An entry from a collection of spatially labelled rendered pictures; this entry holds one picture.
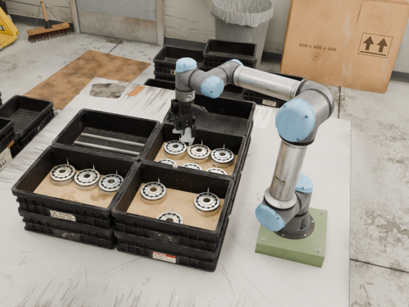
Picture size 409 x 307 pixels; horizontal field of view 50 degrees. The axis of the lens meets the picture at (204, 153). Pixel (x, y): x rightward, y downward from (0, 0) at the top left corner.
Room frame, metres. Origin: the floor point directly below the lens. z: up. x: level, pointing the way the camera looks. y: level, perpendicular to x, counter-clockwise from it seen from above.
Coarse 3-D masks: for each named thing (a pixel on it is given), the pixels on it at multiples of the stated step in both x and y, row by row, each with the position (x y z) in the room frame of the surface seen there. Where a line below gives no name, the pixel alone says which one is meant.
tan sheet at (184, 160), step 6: (162, 150) 1.58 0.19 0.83; (210, 150) 1.60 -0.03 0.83; (156, 156) 1.54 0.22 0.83; (162, 156) 1.54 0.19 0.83; (186, 156) 1.55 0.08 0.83; (210, 156) 1.56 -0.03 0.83; (234, 156) 1.57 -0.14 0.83; (180, 162) 1.50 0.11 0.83; (186, 162) 1.51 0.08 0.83; (192, 162) 1.51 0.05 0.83; (210, 162) 1.51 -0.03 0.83; (234, 162) 1.52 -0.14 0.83; (204, 168) 1.47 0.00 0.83; (222, 168) 1.48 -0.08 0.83; (228, 168) 1.48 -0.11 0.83; (228, 174) 1.44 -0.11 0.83
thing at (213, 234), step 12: (168, 168) 1.34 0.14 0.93; (228, 180) 1.29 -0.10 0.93; (228, 192) 1.23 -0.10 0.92; (120, 216) 1.08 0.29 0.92; (132, 216) 1.07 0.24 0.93; (144, 216) 1.07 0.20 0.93; (180, 228) 1.03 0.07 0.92; (192, 228) 1.03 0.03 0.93; (204, 228) 1.03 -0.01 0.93; (216, 228) 1.03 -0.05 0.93
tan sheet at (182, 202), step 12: (168, 192) 1.30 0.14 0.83; (180, 192) 1.31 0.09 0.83; (132, 204) 1.23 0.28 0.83; (144, 204) 1.23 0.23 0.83; (168, 204) 1.24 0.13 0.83; (180, 204) 1.24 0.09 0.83; (192, 204) 1.24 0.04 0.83; (156, 216) 1.17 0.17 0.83; (192, 216) 1.18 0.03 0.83; (204, 216) 1.18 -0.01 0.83; (216, 216) 1.18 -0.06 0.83
